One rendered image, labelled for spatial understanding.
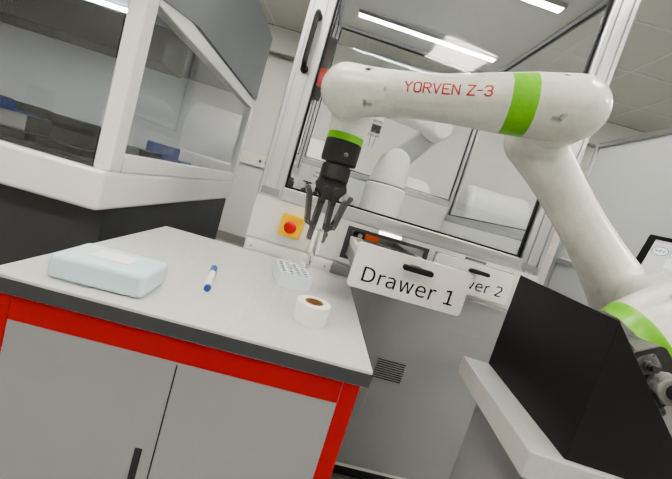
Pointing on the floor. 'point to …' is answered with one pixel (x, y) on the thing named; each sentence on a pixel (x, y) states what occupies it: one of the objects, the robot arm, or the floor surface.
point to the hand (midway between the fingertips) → (314, 241)
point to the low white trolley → (175, 370)
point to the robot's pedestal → (507, 436)
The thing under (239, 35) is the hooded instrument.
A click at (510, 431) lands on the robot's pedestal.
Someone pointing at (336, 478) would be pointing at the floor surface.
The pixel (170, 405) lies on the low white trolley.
